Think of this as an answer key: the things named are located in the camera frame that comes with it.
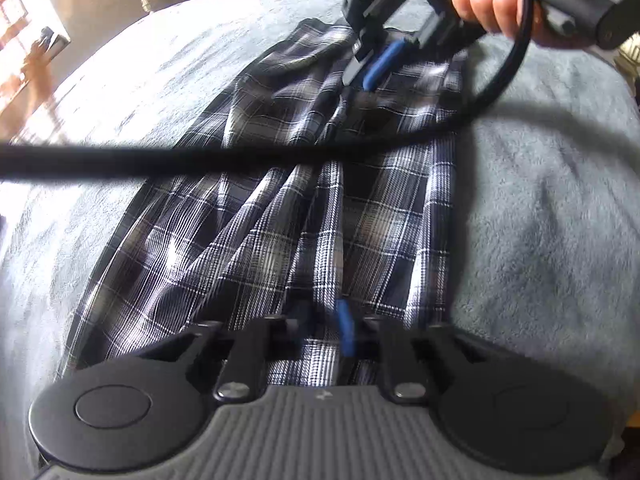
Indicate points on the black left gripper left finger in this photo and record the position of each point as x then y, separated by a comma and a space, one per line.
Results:
232, 365

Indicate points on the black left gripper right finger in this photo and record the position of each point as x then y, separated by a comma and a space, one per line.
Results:
410, 364

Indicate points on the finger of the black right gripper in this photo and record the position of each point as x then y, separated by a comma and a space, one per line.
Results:
368, 42
392, 56

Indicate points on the black white plaid garment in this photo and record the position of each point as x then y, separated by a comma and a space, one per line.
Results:
294, 240

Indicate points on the person's right hand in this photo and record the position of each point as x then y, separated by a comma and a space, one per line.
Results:
505, 16

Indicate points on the grey fleece blanket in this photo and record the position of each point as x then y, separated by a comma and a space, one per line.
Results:
544, 239

